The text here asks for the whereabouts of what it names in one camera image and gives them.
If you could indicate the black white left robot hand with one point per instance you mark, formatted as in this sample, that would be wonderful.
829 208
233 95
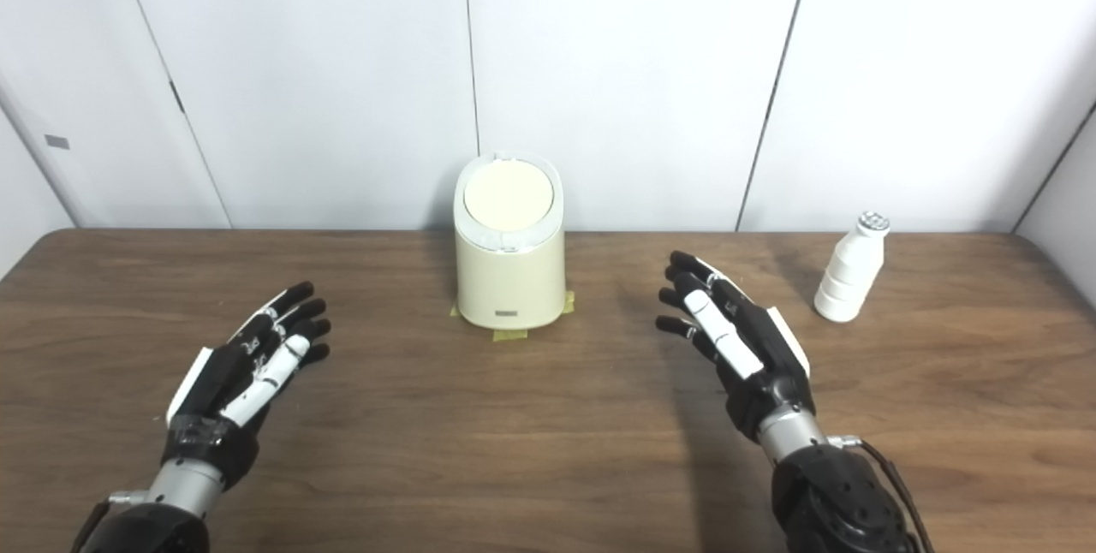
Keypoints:
218 382

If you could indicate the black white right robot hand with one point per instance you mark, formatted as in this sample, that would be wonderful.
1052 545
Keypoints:
762 347

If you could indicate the small white plastic bottle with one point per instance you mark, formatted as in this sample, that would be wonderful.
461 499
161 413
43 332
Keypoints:
848 279

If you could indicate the cream-colored lidded bin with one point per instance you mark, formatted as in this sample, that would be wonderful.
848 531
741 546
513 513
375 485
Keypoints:
509 279

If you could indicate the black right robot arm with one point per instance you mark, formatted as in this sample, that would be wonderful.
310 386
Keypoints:
830 502

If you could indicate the black wall panel hinge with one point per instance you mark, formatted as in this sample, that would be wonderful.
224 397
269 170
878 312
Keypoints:
176 97

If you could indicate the grey wall label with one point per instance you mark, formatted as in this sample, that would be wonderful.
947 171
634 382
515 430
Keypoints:
56 141

